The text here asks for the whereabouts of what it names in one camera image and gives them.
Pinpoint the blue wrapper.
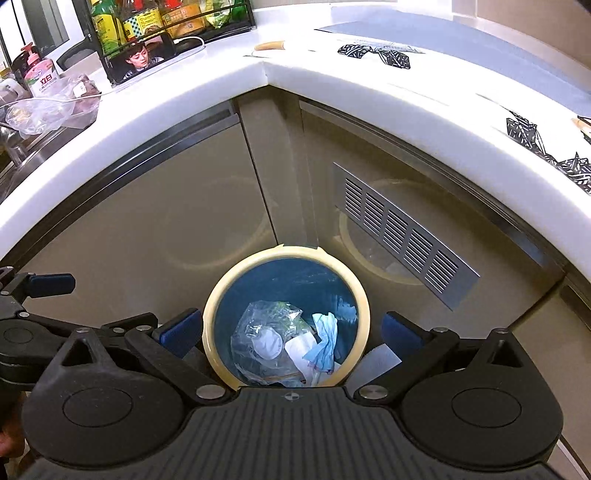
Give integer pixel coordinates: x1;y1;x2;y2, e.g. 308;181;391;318
304;312;338;373

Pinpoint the clear plastic bag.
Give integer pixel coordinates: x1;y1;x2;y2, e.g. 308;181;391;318
230;301;315;388

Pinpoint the white paper tissue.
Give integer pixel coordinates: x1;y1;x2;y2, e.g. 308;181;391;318
284;332;321;387

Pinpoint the blue bin cream rim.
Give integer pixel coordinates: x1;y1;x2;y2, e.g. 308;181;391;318
204;245;370;390

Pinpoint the silver cabinet vent grille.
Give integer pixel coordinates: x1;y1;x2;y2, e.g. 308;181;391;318
334;164;480;310

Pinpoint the steel sink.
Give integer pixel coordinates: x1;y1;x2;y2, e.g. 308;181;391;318
1;124;83;202

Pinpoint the clear bag with meat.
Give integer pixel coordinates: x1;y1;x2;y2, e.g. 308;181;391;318
1;75;101;137

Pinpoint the pink soap bottle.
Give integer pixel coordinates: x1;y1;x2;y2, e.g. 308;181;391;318
21;43;60;97

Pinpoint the smartphone showing video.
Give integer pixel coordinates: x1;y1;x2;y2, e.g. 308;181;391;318
110;34;175;84

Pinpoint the white patterned cloth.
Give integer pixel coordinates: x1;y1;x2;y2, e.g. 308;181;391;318
253;39;590;193

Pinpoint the yellow-cap green bottle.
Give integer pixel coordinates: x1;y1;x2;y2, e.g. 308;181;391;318
91;0;125;55

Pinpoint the black spice rack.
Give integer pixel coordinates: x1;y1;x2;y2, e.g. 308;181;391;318
73;1;256;85

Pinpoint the red-cap oil bottle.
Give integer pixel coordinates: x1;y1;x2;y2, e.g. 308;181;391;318
120;0;163;42

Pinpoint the grey counter mat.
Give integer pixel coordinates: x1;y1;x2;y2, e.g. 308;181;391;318
322;8;590;116

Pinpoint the orange sauce bottle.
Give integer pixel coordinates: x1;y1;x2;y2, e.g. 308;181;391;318
158;0;205;39

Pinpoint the wooden stick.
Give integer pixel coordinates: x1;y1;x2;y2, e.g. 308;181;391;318
254;41;286;51

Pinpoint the green snack bag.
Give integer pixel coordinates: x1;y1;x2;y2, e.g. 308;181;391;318
199;0;247;29

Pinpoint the white charging cable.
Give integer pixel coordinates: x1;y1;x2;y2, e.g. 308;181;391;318
98;35;206;96

